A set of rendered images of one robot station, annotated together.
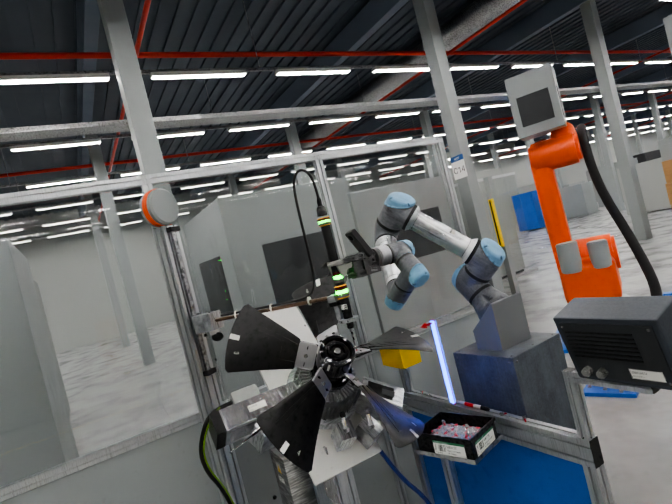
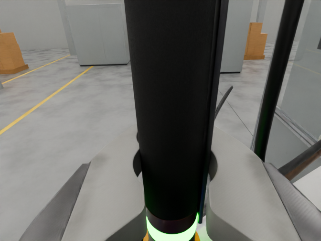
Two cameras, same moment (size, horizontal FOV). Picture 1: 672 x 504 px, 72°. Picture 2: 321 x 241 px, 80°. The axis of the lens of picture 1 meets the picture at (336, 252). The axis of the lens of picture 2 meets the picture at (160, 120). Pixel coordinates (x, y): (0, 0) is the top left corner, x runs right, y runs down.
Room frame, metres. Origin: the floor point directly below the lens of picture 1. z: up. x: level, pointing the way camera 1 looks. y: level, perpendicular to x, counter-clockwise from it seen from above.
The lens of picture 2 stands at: (1.63, -0.06, 1.56)
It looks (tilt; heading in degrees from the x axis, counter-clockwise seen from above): 29 degrees down; 121
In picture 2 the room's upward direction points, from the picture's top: 2 degrees counter-clockwise
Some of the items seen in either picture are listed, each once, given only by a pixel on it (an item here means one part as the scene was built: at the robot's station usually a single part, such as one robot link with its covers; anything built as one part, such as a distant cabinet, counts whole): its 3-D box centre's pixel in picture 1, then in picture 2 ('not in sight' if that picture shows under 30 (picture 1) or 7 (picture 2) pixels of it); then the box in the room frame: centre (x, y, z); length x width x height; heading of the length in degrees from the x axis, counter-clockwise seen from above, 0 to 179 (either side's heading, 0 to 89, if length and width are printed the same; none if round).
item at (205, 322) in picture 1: (206, 322); not in sight; (1.87, 0.57, 1.38); 0.10 x 0.07 x 0.08; 64
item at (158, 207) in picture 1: (159, 208); not in sight; (1.91, 0.66, 1.88); 0.17 x 0.15 x 0.16; 119
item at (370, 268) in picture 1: (363, 263); not in sight; (1.64, -0.08, 1.47); 0.12 x 0.08 x 0.09; 119
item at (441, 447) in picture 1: (456, 434); not in sight; (1.53, -0.24, 0.84); 0.22 x 0.17 x 0.07; 44
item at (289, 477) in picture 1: (293, 477); not in sight; (1.77, 0.37, 0.73); 0.15 x 0.09 x 0.22; 29
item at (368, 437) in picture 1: (368, 431); not in sight; (1.57, 0.04, 0.91); 0.12 x 0.08 x 0.12; 29
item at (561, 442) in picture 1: (477, 418); not in sight; (1.67, -0.35, 0.82); 0.90 x 0.04 x 0.08; 29
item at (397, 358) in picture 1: (400, 355); not in sight; (2.02, -0.16, 1.02); 0.16 x 0.10 x 0.11; 29
